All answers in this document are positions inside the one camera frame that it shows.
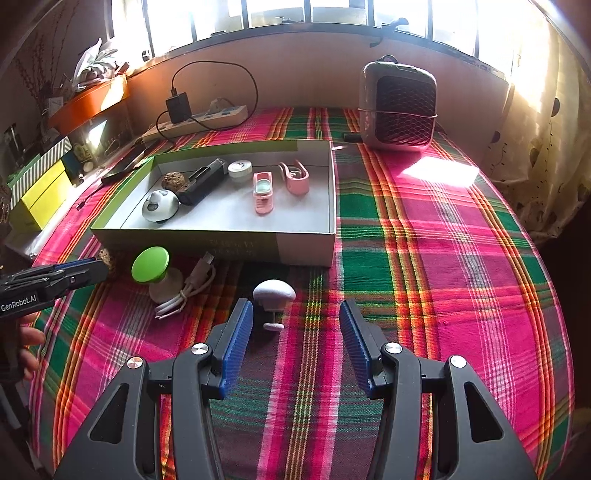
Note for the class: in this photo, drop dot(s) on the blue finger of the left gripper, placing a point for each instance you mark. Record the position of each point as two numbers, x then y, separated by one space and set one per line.
74 264

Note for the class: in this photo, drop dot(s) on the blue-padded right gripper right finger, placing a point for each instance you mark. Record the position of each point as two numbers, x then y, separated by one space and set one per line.
363 342

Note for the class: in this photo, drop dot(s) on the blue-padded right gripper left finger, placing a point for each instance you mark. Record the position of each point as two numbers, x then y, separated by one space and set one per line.
228 342

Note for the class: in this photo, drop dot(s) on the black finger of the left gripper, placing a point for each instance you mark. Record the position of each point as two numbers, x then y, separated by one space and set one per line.
85 276

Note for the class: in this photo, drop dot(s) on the white mushroom-shaped gadget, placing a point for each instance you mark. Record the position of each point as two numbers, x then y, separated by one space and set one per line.
273 296

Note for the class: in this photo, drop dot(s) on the white dome bell gadget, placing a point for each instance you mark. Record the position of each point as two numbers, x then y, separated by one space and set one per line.
159 206

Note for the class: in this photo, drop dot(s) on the black clear-capped torch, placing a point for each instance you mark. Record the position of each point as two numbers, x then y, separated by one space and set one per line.
202 182

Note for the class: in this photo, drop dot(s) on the pink case with green insert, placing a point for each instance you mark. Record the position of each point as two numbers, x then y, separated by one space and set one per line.
263 192

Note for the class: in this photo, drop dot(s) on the white round jar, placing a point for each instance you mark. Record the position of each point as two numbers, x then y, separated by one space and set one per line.
240 171

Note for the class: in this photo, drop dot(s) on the pink phone ring holder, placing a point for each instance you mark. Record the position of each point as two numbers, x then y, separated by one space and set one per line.
296 178

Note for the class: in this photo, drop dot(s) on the person's hand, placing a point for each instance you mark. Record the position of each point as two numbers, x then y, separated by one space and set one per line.
30 337

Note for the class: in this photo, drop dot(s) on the green mushroom lamp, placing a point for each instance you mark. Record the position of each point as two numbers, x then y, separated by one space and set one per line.
151 268

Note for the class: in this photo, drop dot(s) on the yellow box striped lid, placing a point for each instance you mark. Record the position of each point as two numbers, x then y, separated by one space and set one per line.
40 189

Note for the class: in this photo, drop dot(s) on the black smartphone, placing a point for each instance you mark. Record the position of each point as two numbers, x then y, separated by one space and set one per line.
129 161

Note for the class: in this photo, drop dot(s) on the plaid bedspread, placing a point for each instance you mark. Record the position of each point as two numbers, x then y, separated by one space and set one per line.
432 254

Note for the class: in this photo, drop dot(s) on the orange planter box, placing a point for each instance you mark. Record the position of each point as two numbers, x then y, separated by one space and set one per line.
88 105

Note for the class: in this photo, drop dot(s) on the white power strip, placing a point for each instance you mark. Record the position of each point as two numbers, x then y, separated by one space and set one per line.
226 118

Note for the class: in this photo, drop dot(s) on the grey mesh-front heater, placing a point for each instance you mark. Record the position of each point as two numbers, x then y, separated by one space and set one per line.
398 105

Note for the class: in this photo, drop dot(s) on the cream spotted curtain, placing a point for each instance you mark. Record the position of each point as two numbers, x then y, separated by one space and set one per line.
539 157

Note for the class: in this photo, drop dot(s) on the black charger with cable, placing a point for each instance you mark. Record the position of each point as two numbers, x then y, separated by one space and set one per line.
177 104

